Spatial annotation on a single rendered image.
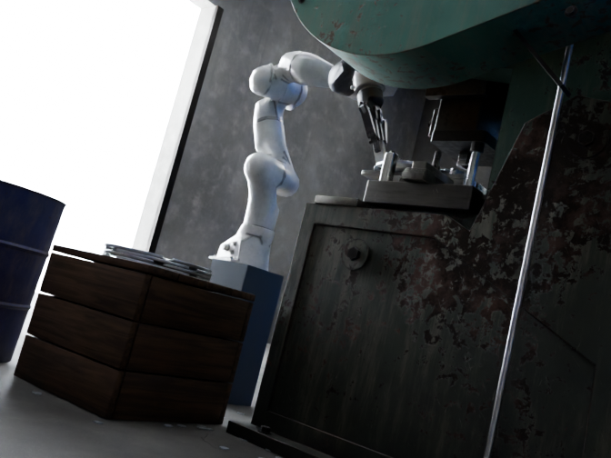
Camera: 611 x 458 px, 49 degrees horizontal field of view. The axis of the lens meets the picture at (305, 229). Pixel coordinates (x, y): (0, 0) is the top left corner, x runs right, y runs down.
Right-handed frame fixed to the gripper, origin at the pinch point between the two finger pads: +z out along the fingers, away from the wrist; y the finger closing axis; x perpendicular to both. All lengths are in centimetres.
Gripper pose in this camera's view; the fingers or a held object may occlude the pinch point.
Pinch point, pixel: (379, 153)
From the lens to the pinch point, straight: 189.2
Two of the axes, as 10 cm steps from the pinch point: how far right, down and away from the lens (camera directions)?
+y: -5.9, -2.6, -7.7
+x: 8.0, -3.1, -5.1
